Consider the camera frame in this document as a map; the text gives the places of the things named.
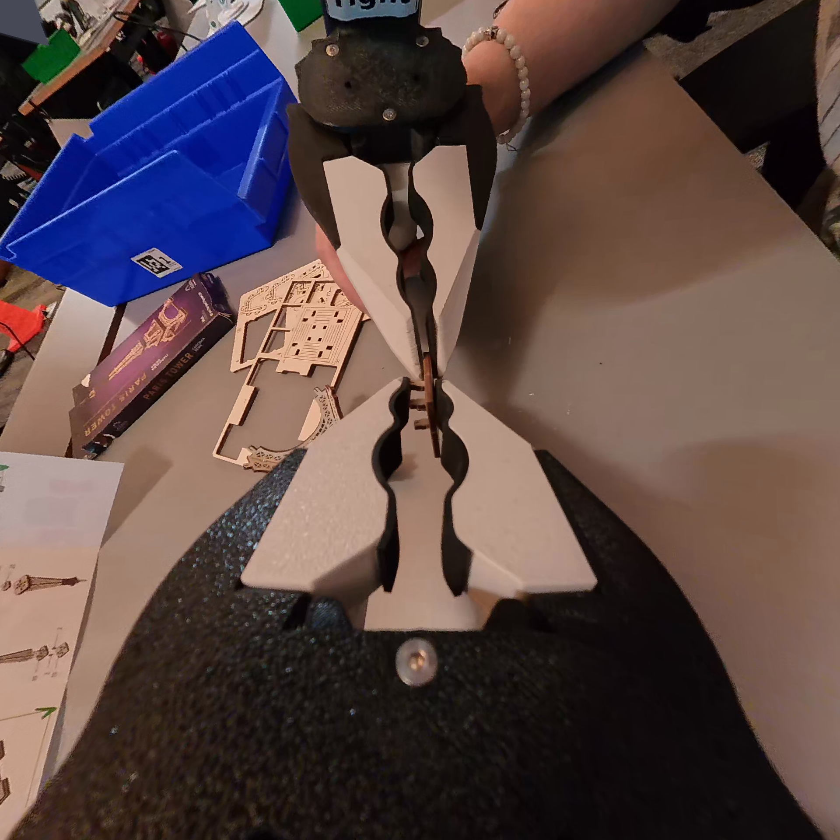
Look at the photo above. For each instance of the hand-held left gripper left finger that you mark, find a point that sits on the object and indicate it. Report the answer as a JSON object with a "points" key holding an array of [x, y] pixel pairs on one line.
{"points": [[315, 525]]}

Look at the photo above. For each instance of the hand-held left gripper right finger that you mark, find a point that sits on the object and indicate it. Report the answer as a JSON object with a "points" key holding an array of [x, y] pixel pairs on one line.
{"points": [[518, 525]]}

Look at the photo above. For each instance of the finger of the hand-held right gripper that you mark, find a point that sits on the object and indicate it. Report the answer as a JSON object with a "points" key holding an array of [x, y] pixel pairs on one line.
{"points": [[367, 229], [453, 216]]}

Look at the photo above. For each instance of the wooden arch leg piece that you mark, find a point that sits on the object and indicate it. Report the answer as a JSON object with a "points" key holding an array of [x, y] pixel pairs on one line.
{"points": [[428, 374]]}

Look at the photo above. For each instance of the person's right forearm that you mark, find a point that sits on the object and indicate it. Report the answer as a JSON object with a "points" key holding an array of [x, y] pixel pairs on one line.
{"points": [[577, 46]]}

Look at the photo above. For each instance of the person's right hand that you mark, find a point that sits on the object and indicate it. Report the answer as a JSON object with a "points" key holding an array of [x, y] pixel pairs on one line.
{"points": [[492, 85]]}

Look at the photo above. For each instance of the large green box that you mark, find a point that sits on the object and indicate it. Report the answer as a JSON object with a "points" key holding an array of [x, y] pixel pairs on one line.
{"points": [[298, 14]]}

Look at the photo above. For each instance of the wooden puzzle parts sheet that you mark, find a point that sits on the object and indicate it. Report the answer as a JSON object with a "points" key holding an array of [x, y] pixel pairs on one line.
{"points": [[315, 334]]}

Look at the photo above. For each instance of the blue plastic bin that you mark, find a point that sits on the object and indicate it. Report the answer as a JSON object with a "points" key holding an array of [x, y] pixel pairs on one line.
{"points": [[164, 216]]}

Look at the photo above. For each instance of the purple puzzle box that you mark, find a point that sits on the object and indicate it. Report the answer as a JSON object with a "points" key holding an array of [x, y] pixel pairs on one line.
{"points": [[151, 361]]}

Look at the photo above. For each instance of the folded paper instruction sheet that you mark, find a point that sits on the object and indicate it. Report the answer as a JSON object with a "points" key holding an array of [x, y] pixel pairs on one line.
{"points": [[46, 623]]}

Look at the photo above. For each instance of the small green box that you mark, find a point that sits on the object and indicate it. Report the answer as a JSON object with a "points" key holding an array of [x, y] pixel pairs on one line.
{"points": [[52, 58]]}

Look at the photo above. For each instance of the orange plastic stand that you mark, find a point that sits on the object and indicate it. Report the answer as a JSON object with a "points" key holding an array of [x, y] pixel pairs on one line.
{"points": [[23, 321]]}

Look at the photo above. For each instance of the patterned clothing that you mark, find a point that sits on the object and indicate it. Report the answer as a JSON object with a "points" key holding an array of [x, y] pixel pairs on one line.
{"points": [[830, 164]]}

